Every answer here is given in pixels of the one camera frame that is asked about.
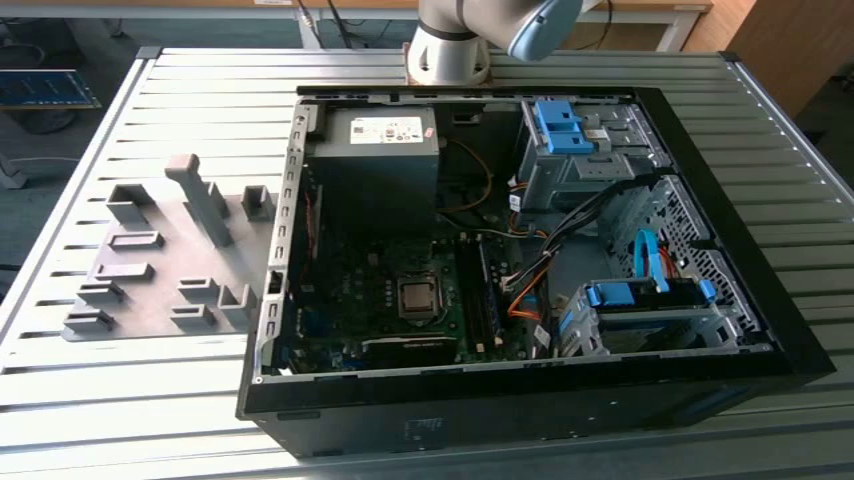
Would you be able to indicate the blue RAM stick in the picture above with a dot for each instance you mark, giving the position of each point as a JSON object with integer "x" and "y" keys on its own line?
{"x": 47, "y": 89}

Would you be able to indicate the black RAM slot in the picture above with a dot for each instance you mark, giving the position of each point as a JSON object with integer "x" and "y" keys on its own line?
{"x": 465, "y": 295}
{"x": 485, "y": 295}

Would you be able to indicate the RAM slot with white clips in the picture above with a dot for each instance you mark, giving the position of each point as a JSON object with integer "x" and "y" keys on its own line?
{"x": 472, "y": 295}

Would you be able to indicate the silver CPU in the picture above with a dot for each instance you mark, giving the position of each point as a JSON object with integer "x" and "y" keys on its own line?
{"x": 418, "y": 297}

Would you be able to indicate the grey power supply unit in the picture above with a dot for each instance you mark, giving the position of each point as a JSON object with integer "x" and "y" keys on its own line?
{"x": 374, "y": 180}

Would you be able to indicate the green motherboard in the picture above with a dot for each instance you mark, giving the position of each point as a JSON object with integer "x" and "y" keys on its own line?
{"x": 361, "y": 300}

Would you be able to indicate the black graphics card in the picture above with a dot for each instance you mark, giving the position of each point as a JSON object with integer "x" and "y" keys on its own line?
{"x": 410, "y": 352}

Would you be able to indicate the tall metal drive cage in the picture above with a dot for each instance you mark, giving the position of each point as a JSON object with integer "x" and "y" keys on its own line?
{"x": 581, "y": 172}

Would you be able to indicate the blue drive carrier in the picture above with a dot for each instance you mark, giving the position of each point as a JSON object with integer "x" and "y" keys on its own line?
{"x": 561, "y": 135}

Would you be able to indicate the hard disk in blue carrier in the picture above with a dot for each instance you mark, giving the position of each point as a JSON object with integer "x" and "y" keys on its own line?
{"x": 621, "y": 295}

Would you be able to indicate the low metal disk bay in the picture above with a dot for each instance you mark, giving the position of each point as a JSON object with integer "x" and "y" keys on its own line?
{"x": 654, "y": 315}

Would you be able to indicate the black PC case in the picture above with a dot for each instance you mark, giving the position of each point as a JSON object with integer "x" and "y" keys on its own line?
{"x": 534, "y": 415}

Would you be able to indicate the grey parts rack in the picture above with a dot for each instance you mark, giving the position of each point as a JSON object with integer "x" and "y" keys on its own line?
{"x": 167, "y": 250}

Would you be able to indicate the long white desk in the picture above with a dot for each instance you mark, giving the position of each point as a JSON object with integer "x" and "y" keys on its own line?
{"x": 201, "y": 12}

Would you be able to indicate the grey stand foot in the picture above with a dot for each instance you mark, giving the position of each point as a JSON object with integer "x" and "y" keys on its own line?
{"x": 10, "y": 175}

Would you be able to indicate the wooden cabinet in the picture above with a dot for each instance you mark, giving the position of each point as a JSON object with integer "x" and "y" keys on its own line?
{"x": 788, "y": 50}

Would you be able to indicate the wooden desk white frame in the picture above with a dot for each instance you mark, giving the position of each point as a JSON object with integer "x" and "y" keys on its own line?
{"x": 654, "y": 7}

